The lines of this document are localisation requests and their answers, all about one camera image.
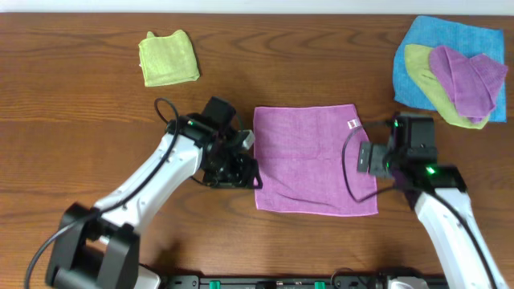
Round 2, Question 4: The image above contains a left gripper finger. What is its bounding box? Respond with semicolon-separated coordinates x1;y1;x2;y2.
240;156;263;189
235;129;255;152

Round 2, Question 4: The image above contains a purple cloth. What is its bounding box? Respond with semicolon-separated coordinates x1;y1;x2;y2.
253;104;378;217
429;46;508;124

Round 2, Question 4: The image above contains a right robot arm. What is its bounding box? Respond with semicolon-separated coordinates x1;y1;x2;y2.
357;141;508;288

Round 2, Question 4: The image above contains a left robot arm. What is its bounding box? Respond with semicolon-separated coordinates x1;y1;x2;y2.
45;114;262;288

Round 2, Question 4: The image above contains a green cloth in pile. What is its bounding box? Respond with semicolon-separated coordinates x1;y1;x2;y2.
404;44;489;129

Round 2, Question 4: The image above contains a purple cloth in pile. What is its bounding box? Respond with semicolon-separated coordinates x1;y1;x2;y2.
429;46;508;124

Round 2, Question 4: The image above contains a folded green cloth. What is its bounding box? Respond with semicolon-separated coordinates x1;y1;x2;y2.
138;30;200;88

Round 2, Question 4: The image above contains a blue cloth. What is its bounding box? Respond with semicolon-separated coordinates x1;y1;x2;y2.
393;16;507;122

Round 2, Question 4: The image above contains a right black cable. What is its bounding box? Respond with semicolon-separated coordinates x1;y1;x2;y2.
341;120;499;289

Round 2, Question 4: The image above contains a black cable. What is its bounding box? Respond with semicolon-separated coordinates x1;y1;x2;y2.
23;97;190;289
341;120;499;289

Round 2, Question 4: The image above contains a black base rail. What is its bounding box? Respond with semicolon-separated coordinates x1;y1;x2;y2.
158;274;449;289

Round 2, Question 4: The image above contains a left black cable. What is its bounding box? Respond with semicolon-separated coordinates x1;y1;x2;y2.
23;97;190;289

